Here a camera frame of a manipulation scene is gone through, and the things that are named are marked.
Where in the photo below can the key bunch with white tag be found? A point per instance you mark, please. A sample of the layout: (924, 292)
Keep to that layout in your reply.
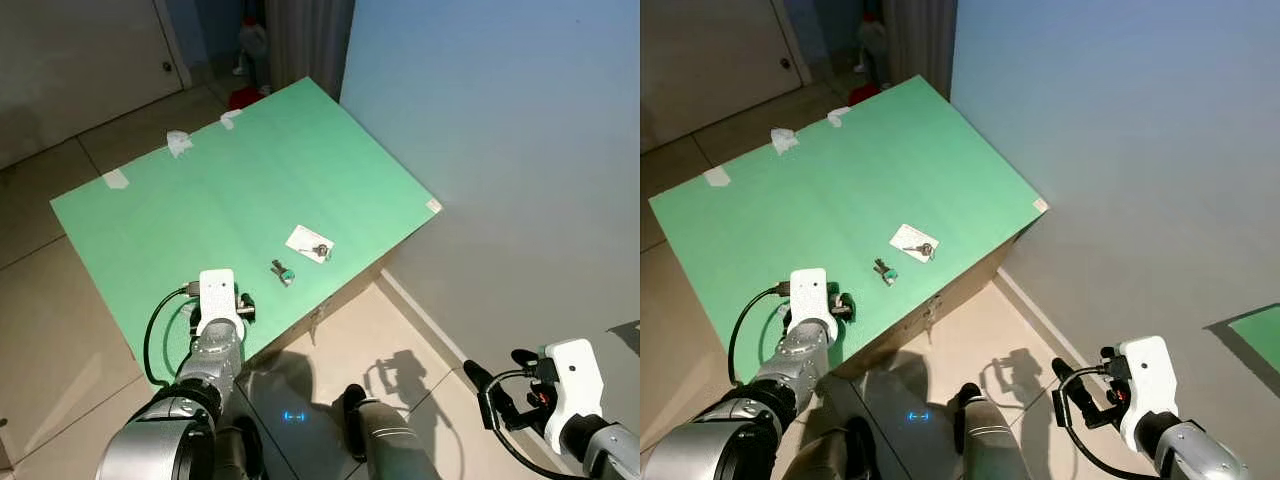
(911, 240)
(308, 241)

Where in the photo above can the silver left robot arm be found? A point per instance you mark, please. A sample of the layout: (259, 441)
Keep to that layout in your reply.
(800, 360)
(215, 365)

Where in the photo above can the robot right leg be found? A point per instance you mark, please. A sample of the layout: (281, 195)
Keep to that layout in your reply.
(985, 435)
(385, 440)

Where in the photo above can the crumpled white tape piece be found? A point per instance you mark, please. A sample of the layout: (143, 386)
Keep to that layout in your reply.
(179, 143)
(783, 140)

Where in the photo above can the red object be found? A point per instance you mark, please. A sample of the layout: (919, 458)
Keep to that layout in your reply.
(243, 98)
(862, 94)

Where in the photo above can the grey curtain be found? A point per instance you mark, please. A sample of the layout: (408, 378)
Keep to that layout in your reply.
(920, 45)
(308, 45)

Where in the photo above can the beige door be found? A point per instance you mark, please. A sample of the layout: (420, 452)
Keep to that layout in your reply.
(80, 70)
(715, 65)

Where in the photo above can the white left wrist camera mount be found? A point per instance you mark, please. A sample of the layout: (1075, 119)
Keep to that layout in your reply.
(217, 295)
(810, 295)

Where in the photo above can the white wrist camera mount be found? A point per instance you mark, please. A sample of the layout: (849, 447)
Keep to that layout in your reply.
(1148, 385)
(217, 295)
(810, 295)
(572, 385)

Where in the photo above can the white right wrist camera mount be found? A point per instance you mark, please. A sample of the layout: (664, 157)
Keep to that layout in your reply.
(572, 385)
(1148, 385)

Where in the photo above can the green wall sheet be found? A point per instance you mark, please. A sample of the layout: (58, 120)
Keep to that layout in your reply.
(1258, 338)

